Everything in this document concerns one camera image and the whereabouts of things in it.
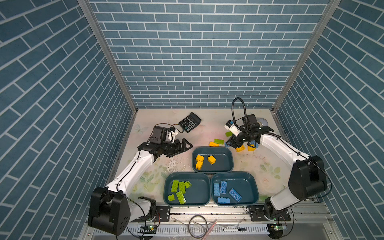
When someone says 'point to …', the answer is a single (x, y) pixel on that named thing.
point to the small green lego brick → (187, 184)
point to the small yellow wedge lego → (251, 149)
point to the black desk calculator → (190, 122)
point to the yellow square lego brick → (199, 164)
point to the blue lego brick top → (223, 200)
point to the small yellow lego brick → (211, 159)
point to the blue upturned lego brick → (216, 189)
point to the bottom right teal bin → (234, 188)
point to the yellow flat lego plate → (240, 148)
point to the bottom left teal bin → (187, 189)
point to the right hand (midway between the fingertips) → (229, 137)
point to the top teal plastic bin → (224, 156)
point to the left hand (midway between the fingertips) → (187, 147)
